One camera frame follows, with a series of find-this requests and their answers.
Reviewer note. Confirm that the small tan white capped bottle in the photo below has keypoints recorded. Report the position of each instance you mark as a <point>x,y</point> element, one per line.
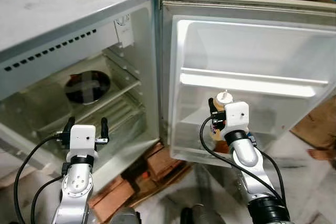
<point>224,99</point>

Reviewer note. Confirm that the ribbed clear fridge crisper cover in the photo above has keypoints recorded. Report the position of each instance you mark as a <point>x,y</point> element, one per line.
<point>123,116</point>

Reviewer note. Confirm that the red brick fridge base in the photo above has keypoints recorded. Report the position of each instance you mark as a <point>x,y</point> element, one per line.
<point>157,163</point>

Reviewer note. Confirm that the grey fridge body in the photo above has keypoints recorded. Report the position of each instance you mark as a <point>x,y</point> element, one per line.
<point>52,3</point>

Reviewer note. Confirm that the dark round bowl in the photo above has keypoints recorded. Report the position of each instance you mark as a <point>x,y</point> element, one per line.
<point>73,90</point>

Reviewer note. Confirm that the bare human foot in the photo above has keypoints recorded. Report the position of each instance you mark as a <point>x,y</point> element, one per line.
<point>320,155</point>

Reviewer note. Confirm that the brown paper bag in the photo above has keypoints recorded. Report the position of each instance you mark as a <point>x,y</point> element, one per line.
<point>317,124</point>

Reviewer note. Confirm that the grey robot left leg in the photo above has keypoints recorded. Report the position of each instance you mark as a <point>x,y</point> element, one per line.
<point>126,217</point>

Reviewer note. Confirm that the grey robot leg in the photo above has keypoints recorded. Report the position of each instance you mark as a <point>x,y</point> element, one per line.
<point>207,216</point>
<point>126,217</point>

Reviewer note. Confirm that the grey robot right leg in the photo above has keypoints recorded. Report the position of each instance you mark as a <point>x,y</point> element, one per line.
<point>207,216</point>

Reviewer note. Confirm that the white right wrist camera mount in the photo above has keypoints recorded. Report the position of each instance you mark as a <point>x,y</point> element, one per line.
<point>237,116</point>

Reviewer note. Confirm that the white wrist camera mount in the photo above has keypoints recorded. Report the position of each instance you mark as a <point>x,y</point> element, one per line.
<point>237,116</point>
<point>83,139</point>

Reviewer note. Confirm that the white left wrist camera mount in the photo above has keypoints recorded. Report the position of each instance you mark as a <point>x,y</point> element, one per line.
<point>83,139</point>

